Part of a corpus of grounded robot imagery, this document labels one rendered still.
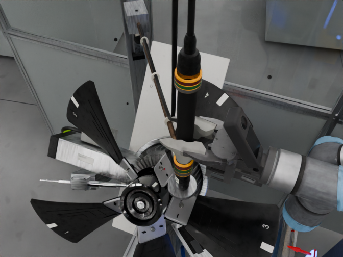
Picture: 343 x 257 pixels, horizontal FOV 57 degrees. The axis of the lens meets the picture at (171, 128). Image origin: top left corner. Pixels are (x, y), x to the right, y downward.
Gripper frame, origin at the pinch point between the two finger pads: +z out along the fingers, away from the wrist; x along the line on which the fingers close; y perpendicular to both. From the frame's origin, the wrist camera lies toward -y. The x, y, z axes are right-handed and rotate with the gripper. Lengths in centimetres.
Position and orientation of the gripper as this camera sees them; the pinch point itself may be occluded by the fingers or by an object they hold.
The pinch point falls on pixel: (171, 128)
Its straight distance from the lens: 62.2
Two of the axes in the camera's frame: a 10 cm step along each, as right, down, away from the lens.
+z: -9.3, -2.9, 2.3
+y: 0.0, 6.3, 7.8
